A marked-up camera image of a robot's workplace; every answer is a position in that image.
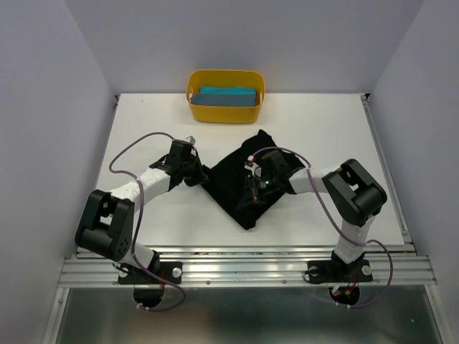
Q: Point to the yellow plastic basket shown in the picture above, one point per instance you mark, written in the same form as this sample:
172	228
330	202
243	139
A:
232	114

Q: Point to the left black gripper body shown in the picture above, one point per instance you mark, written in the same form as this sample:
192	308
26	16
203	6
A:
193	175

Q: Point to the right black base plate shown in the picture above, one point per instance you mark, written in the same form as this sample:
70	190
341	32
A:
327	271

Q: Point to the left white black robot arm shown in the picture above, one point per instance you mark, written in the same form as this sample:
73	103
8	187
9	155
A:
106	227

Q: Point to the black t shirt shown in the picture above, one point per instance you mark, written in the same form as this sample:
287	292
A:
226	184

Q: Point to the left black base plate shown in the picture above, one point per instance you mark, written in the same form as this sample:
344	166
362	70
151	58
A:
129	275

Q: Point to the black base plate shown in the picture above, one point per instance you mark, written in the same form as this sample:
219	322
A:
327	271
129	275

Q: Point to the aluminium front rail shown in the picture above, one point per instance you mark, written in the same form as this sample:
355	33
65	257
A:
213	267

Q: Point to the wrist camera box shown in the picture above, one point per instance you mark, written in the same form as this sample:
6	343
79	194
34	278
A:
253	167
190	139

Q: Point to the grey blue folded t shirt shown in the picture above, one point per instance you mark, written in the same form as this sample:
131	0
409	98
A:
224	100

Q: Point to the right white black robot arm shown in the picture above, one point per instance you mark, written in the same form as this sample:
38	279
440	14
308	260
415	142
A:
348	194

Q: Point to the right aluminium side rail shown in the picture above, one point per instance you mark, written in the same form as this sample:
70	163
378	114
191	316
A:
407	238

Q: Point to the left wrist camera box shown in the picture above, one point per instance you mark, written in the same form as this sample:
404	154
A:
190	139

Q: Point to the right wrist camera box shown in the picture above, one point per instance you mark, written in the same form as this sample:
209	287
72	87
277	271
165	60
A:
253	167

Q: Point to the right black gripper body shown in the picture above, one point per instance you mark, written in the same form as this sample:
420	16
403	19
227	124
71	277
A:
259	187

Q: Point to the teal folded t shirt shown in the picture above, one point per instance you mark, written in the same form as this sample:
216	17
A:
206	89

